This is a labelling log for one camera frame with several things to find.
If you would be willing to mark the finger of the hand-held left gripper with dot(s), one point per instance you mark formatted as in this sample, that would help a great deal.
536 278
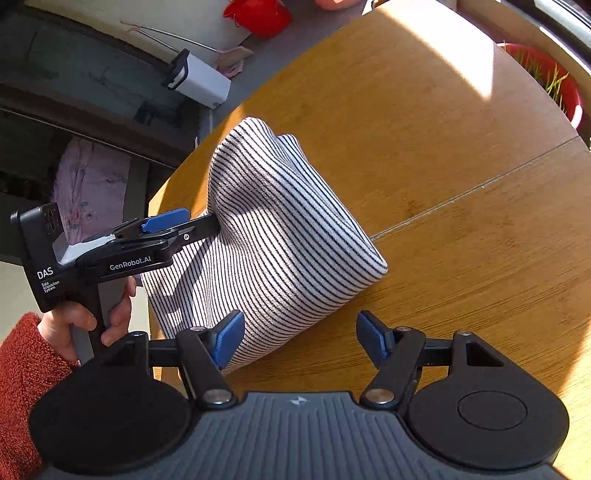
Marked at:
166 219
198 228

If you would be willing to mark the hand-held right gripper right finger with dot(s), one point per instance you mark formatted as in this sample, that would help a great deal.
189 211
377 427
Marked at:
374 339

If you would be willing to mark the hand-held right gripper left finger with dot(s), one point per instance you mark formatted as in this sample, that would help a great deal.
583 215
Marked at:
226 341

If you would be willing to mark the grey striped sweater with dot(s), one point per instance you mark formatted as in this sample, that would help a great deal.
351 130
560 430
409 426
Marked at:
286 230

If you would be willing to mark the person's left forearm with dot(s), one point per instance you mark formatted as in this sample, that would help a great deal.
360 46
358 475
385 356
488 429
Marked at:
23 369

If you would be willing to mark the person's left hand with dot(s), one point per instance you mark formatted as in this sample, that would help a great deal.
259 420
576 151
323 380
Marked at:
57 327

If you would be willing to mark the pink cloth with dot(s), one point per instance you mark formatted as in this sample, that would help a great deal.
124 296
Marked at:
87 184

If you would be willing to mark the white trash bin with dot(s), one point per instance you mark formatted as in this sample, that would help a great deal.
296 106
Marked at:
203 81

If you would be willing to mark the red plastic bucket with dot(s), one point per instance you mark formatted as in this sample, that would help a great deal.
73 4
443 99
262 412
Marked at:
263 18

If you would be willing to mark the pink plastic basin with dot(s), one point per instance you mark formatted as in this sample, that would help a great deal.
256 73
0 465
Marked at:
337 3

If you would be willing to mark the red pot with grass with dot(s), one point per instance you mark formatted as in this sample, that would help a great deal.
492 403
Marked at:
570 99

